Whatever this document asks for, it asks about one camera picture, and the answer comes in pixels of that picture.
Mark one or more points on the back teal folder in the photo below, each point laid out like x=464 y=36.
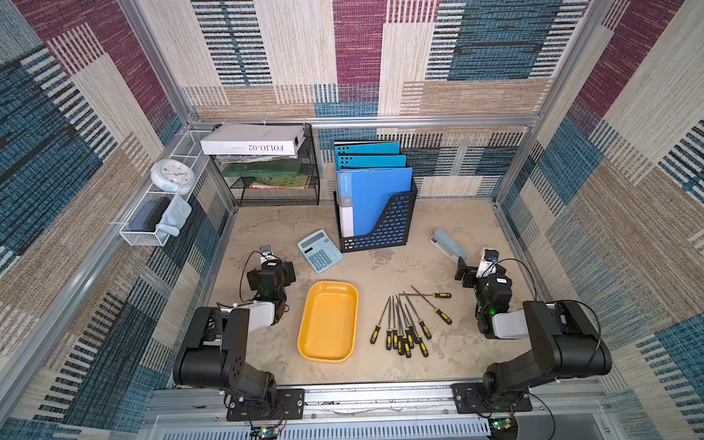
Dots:
x=367 y=148

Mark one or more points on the green book on shelf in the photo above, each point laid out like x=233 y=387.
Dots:
x=280 y=168

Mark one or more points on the light blue cloth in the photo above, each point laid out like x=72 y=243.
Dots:
x=173 y=218

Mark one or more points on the light blue calculator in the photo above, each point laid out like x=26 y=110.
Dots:
x=320 y=251

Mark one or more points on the front blue folder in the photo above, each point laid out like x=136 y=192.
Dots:
x=363 y=194

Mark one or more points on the black mesh file holder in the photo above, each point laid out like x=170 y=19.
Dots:
x=391 y=230

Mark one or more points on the red book on shelf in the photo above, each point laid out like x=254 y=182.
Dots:
x=298 y=182

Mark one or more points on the blue grey stapler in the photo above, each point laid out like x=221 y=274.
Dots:
x=447 y=246

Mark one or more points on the white folio box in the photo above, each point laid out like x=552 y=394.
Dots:
x=254 y=140

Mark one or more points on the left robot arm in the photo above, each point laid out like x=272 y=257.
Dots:
x=213 y=352

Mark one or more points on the file tool horizontal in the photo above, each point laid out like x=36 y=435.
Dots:
x=431 y=295

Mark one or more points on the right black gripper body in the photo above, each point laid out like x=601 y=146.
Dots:
x=470 y=274

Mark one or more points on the black wire shelf rack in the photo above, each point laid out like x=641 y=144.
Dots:
x=244 y=196

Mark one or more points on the teal folder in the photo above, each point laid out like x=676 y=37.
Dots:
x=367 y=148
x=368 y=161

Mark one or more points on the white wire wall basket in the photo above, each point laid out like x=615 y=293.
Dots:
x=187 y=150

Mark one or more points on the file tool diagonal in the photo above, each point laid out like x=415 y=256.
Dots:
x=437 y=310

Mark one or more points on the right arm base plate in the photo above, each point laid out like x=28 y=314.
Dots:
x=473 y=398

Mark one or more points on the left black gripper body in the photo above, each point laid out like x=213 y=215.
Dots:
x=269 y=272

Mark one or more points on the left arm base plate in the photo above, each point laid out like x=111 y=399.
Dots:
x=287 y=405

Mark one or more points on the middle teal folder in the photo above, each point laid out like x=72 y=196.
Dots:
x=368 y=161

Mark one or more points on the yellow plastic storage tray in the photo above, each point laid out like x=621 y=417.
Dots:
x=329 y=322

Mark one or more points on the dark blue pouch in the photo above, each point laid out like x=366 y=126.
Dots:
x=149 y=215

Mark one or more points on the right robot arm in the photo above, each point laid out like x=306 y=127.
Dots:
x=565 y=338

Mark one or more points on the white round clock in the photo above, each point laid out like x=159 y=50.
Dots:
x=172 y=176

